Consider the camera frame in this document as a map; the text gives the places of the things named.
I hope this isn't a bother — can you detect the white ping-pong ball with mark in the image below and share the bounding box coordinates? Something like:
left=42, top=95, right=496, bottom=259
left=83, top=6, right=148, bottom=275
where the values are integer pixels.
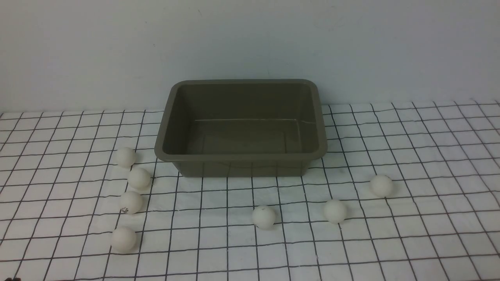
left=118, top=191, right=143, bottom=215

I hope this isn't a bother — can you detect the olive plastic bin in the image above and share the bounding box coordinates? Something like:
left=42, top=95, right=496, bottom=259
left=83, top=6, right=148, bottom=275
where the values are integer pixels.
left=155, top=79, right=327, bottom=178

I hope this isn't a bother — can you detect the white grid tablecloth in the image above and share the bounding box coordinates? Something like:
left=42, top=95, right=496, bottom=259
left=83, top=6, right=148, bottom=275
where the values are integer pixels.
left=0, top=101, right=500, bottom=281

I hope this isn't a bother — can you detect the white ping-pong ball with logo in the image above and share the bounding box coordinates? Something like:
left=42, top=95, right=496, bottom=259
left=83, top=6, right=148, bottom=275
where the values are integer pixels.
left=323, top=199, right=348, bottom=224

